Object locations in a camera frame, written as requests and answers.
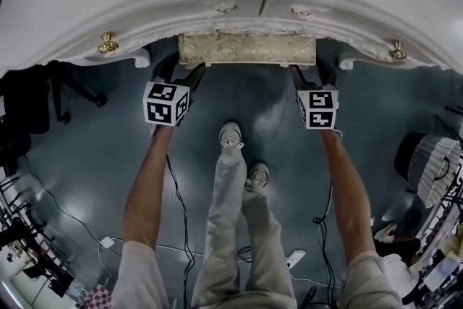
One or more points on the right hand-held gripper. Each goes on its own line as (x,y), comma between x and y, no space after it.
(318,108)

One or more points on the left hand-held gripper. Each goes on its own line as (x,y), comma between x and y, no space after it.
(164,103)

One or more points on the cream upholstered stool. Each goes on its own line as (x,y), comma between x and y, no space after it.
(246,48)

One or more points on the person's right forearm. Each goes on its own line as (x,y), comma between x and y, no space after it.
(351,199)

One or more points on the person's left forearm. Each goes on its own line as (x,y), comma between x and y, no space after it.
(144,199)

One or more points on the person's left shoe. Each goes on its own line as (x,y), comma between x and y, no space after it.
(230,135)

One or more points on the grey woven laundry basket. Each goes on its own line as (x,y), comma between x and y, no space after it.
(434,166)

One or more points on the black office chair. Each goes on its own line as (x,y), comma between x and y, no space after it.
(25,108)

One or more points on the person's beige trousers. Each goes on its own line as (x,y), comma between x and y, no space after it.
(231,228)

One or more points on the white power strip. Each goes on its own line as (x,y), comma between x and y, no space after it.
(295,258)

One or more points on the person's beige shirt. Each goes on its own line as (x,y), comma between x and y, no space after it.
(139,278)

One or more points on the purple checkered cloth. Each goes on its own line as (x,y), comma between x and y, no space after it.
(99,296)

